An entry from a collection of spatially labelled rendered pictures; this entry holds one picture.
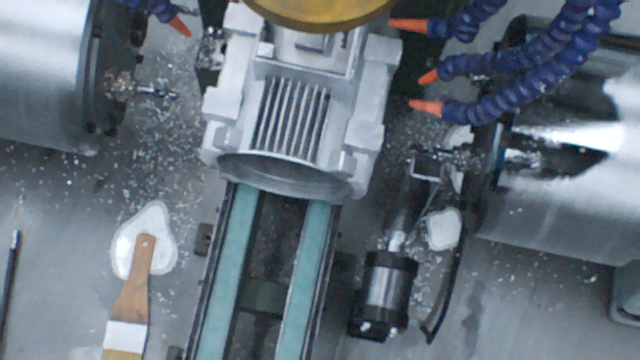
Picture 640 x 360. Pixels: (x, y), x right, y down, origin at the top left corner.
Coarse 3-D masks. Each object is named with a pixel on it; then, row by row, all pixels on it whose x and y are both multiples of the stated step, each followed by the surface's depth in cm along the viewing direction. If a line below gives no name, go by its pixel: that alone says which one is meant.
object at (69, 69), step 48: (0, 0) 104; (48, 0) 104; (96, 0) 104; (0, 48) 104; (48, 48) 104; (96, 48) 106; (0, 96) 107; (48, 96) 106; (96, 96) 110; (48, 144) 113; (96, 144) 116
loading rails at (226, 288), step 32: (224, 192) 124; (256, 192) 125; (224, 224) 123; (256, 224) 131; (320, 224) 124; (224, 256) 123; (320, 256) 123; (352, 256) 133; (224, 288) 122; (256, 288) 129; (288, 288) 130; (320, 288) 121; (192, 320) 120; (224, 320) 121; (288, 320) 121; (192, 352) 119; (224, 352) 123; (288, 352) 120
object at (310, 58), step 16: (272, 32) 109; (288, 32) 109; (352, 32) 110; (256, 48) 105; (272, 48) 106; (288, 48) 109; (304, 48) 108; (320, 48) 108; (336, 48) 109; (352, 48) 106; (256, 64) 107; (272, 64) 106; (288, 64) 105; (304, 64) 108; (320, 64) 108; (352, 64) 107; (256, 80) 111; (288, 80) 109; (304, 80) 108; (320, 80) 107; (336, 80) 106; (352, 80) 111; (336, 96) 111
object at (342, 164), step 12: (372, 24) 115; (384, 24) 114; (216, 132) 110; (228, 132) 109; (240, 132) 110; (216, 144) 109; (228, 144) 108; (336, 156) 109; (348, 156) 109; (336, 168) 108; (348, 168) 109; (228, 180) 122
